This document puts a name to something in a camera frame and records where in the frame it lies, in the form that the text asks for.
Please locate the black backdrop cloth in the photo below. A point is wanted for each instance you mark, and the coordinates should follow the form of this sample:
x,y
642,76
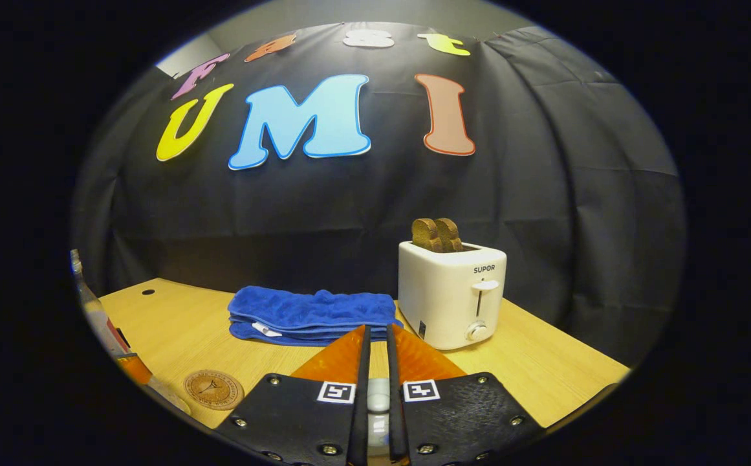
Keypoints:
x,y
543,194

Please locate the clear plastic water bottle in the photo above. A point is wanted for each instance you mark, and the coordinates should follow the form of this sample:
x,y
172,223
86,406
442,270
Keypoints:
x,y
98,317

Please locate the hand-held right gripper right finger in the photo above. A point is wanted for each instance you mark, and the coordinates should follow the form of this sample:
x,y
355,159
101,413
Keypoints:
x,y
393,369

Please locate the white teacup lid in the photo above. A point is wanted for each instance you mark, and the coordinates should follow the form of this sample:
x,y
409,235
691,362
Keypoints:
x,y
378,401

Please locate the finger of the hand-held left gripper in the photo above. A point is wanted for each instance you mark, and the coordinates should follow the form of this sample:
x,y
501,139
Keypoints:
x,y
134,369

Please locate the folded blue towel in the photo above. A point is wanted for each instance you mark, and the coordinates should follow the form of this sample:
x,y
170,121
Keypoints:
x,y
310,310

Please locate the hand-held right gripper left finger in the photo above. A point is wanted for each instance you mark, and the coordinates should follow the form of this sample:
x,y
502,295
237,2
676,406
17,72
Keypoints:
x,y
363,369

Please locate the round wooden coaster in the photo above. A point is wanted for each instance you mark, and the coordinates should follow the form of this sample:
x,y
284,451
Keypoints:
x,y
213,389

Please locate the white toaster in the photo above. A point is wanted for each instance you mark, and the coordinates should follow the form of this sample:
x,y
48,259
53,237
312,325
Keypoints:
x,y
443,298

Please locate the brown toast slice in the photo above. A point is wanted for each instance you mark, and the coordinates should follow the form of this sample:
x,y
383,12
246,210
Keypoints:
x,y
425,236
451,234

